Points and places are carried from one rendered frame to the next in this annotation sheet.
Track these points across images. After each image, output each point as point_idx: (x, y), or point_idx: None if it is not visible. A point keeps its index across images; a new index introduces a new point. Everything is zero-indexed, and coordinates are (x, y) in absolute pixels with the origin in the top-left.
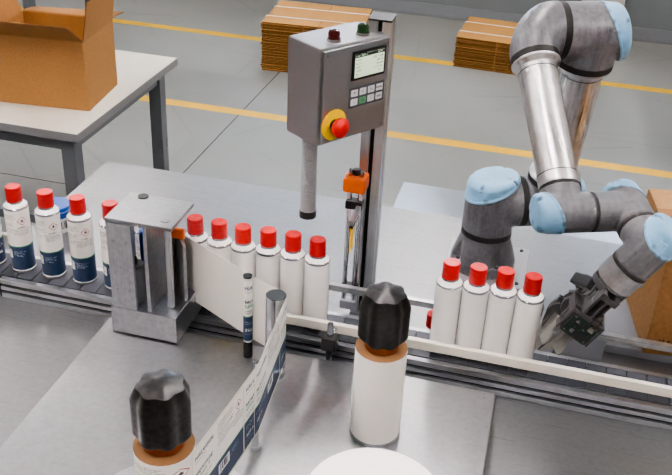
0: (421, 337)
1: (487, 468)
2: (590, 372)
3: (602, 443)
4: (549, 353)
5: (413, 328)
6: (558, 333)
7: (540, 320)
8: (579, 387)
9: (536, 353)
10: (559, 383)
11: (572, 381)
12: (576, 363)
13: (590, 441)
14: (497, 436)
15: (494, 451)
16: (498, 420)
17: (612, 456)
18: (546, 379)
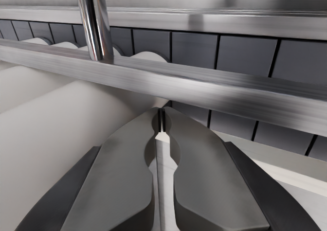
0: (22, 38)
1: (161, 196)
2: (315, 187)
3: (317, 198)
4: (225, 20)
5: (6, 13)
6: (178, 156)
7: (111, 70)
8: (286, 150)
9: (188, 35)
10: (237, 136)
11: (271, 133)
12: (308, 58)
13: (294, 191)
14: (165, 164)
15: (165, 181)
16: (163, 142)
17: (326, 221)
18: (209, 124)
